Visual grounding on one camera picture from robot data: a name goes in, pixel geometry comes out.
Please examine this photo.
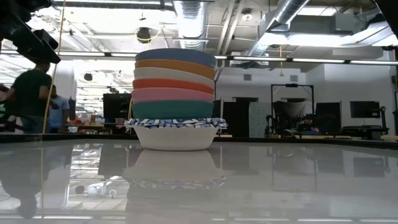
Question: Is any yellow cable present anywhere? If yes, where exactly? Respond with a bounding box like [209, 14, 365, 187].
[40, 0, 67, 134]

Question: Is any black desk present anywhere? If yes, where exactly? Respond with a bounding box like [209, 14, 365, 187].
[341, 124, 389, 140]

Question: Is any black ceiling cord reel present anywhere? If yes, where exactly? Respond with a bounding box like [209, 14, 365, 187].
[136, 27, 152, 44]

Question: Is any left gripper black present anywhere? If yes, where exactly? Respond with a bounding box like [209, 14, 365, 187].
[0, 0, 62, 65]

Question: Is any ribbed silver ceiling duct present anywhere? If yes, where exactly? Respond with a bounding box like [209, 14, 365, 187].
[172, 0, 209, 52]

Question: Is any white plastic bowl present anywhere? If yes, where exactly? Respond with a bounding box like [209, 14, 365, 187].
[132, 67, 215, 90]

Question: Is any long ceiling strip light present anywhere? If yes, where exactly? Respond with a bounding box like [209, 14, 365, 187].
[0, 50, 398, 66]

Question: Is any person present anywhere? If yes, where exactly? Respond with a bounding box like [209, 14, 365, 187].
[48, 85, 70, 134]
[6, 60, 53, 134]
[0, 83, 16, 133]
[297, 113, 319, 134]

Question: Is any black computer monitor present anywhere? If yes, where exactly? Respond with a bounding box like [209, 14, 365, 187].
[349, 101, 382, 119]

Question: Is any blue plastic bowl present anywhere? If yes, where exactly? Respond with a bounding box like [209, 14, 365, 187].
[134, 47, 218, 69]

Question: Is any cluttered workbench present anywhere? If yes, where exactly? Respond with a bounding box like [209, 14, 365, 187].
[67, 113, 105, 134]

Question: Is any black metal table frame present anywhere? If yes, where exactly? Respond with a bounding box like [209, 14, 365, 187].
[0, 133, 398, 150]

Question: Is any black camera stand frame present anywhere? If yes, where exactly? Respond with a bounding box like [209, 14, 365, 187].
[270, 83, 315, 138]

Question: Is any black cabinet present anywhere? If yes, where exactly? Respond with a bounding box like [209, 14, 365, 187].
[102, 92, 134, 119]

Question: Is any red plastic bowl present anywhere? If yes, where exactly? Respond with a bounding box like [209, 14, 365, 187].
[132, 77, 215, 95]

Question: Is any black screen panel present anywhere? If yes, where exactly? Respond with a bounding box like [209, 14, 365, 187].
[315, 101, 342, 135]

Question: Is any teal plastic bowl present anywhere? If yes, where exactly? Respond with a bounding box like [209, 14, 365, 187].
[131, 100, 215, 120]

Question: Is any grey patterned partition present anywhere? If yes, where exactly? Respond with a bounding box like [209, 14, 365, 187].
[248, 101, 272, 138]

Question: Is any pink plastic bowl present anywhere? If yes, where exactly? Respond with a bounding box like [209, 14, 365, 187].
[131, 86, 215, 103]

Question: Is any blue leaf pattern paper bowl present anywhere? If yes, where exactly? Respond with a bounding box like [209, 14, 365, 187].
[124, 117, 228, 126]
[123, 121, 229, 152]

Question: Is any orange plastic bowl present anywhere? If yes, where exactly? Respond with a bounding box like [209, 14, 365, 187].
[134, 58, 216, 81]

